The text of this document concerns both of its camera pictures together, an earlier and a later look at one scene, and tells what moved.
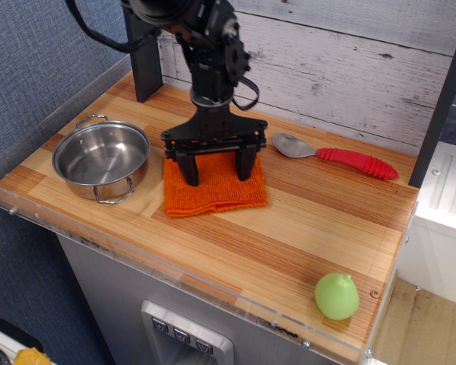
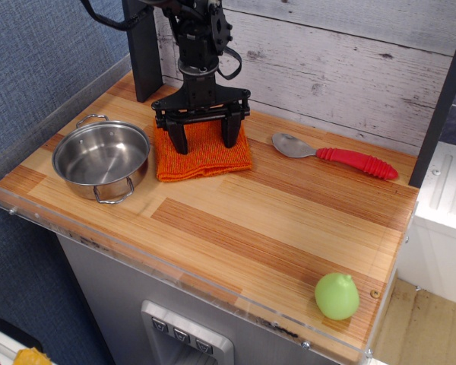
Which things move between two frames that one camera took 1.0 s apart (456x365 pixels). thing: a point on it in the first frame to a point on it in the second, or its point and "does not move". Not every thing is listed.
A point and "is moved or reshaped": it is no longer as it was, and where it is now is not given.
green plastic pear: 337,296 does not move
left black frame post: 146,60 does not move
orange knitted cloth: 219,185 is moved or reshaped
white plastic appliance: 436,254 does not move
